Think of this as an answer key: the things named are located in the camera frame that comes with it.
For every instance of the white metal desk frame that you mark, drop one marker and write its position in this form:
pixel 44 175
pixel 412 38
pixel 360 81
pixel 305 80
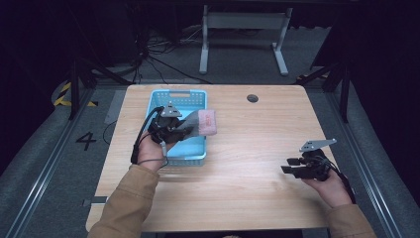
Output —
pixel 244 20

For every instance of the black metal stand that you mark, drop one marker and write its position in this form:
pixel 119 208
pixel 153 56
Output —
pixel 344 95
pixel 75 89

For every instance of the round grey table grommet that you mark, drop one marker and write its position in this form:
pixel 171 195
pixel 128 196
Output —
pixel 252 98

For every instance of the person's left hand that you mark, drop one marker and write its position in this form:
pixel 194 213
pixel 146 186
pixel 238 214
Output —
pixel 150 153

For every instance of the yellow and black floor tape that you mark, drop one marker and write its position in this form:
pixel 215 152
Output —
pixel 62 95

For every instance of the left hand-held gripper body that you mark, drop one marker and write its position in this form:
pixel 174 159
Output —
pixel 165 127

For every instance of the grey and pink fingerless glove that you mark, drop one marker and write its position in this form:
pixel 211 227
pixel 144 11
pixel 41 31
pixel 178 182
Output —
pixel 204 122

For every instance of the grey floor tape strip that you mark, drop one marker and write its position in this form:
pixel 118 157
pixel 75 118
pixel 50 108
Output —
pixel 115 107

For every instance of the aluminium floor rail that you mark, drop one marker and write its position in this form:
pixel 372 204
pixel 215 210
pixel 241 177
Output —
pixel 369 178
pixel 46 168

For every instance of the person's right hand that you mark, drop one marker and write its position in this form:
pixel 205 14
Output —
pixel 333 191

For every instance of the light blue plastic basket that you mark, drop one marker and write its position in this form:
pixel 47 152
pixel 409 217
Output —
pixel 191 148

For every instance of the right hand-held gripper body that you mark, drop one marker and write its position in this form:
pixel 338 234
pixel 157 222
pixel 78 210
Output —
pixel 315 167

